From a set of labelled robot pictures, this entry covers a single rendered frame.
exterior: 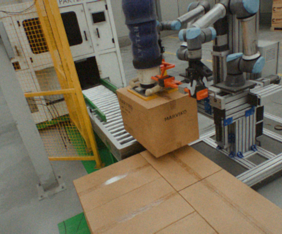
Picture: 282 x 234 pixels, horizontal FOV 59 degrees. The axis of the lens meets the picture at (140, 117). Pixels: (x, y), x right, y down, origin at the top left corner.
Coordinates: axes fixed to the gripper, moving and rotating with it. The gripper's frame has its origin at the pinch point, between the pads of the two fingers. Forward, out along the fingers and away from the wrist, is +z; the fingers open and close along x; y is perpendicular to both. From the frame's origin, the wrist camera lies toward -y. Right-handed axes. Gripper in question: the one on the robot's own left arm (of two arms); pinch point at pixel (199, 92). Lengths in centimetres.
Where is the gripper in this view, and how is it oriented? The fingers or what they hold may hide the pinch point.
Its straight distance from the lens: 149.9
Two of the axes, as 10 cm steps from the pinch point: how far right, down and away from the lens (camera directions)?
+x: -8.8, 3.1, -3.6
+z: 1.6, 9.0, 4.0
